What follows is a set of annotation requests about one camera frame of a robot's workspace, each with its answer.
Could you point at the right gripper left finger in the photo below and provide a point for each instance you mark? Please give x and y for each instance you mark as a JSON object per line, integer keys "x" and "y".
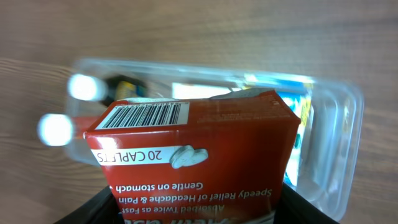
{"x": 101, "y": 209}

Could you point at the orange tube white cap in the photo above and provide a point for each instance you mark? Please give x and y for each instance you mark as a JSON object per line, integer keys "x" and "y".
{"x": 60, "y": 129}

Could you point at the red Panadol box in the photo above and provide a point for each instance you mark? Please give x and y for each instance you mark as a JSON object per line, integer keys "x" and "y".
{"x": 196, "y": 161}

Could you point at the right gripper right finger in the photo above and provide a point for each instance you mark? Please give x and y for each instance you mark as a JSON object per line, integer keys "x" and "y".
{"x": 294, "y": 209}

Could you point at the clear plastic container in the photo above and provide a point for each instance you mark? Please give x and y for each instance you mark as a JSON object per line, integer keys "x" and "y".
{"x": 325, "y": 152}

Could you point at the black tube white cap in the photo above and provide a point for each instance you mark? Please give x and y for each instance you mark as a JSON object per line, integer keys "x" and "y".
{"x": 107, "y": 90}

